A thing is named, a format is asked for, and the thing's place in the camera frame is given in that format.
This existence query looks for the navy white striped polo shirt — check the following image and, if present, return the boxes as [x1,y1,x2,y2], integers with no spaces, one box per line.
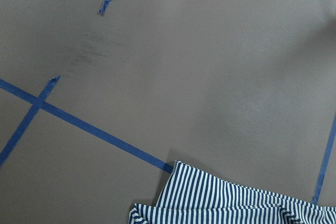
[128,161,335,223]

